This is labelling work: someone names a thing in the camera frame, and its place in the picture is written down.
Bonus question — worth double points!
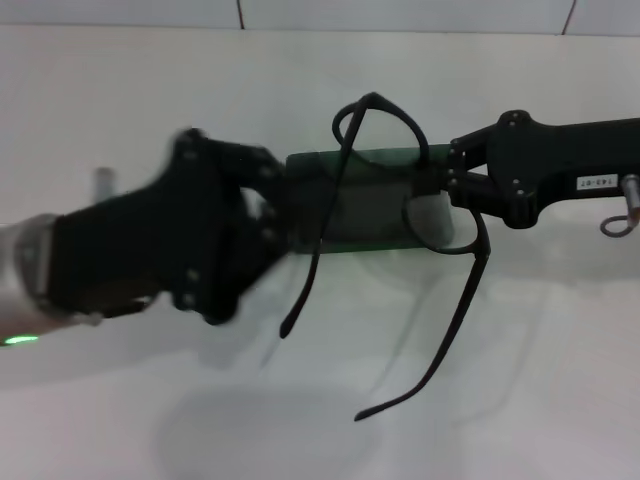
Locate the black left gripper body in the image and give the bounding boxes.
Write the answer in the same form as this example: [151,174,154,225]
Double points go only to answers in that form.
[37,127,251,327]

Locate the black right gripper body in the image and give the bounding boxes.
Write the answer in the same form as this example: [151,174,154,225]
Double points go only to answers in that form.
[487,109,640,230]

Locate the black glasses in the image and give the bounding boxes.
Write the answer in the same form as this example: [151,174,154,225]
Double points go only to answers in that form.
[278,91,494,423]

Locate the green glasses case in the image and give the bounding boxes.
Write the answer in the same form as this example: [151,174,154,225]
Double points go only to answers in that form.
[284,143,455,257]

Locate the white label sticker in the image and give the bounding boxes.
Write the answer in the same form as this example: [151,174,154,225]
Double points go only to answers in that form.
[576,174,621,191]

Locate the silver left connector plug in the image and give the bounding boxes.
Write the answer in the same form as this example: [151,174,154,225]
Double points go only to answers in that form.
[92,167,117,202]

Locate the silver connector plug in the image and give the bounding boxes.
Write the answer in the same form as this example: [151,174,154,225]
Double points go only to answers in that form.
[92,167,117,202]
[622,172,640,222]

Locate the silver right connector plug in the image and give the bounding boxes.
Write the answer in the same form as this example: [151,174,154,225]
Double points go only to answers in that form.
[622,172,640,222]

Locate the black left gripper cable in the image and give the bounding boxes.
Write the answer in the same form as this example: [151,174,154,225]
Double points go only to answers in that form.
[73,296,152,327]

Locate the grey right gripper cable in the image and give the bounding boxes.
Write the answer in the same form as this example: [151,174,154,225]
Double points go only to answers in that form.
[599,213,640,237]

